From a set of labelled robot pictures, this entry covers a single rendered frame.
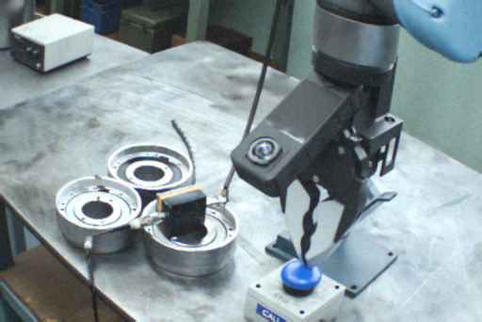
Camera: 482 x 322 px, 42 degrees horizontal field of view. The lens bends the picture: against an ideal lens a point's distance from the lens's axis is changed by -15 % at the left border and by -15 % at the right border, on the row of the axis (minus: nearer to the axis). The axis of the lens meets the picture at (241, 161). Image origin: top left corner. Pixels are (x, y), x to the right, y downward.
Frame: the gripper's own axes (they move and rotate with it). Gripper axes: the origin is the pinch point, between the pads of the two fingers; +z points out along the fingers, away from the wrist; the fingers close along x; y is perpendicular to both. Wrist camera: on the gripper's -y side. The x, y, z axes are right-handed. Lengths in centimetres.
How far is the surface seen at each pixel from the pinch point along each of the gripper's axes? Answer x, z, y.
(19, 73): 97, 20, 23
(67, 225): 23.6, 5.0, -11.0
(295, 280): -0.5, 1.5, -1.7
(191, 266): 11.2, 6.3, -3.3
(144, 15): 167, 47, 123
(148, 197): 22.6, 5.3, 0.8
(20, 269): 51, 33, -5
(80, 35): 91, 13, 38
